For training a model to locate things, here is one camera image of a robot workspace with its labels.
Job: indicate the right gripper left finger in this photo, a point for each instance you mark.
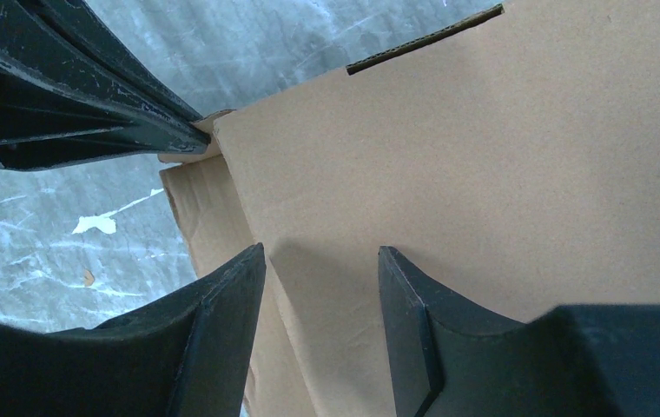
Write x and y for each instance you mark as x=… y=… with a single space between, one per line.
x=185 y=354

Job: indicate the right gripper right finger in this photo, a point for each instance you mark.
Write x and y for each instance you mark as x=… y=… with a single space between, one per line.
x=449 y=356

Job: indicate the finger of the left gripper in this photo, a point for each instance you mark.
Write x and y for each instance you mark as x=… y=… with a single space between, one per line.
x=77 y=23
x=58 y=107

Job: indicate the brown cardboard box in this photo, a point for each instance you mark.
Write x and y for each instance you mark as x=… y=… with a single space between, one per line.
x=513 y=157

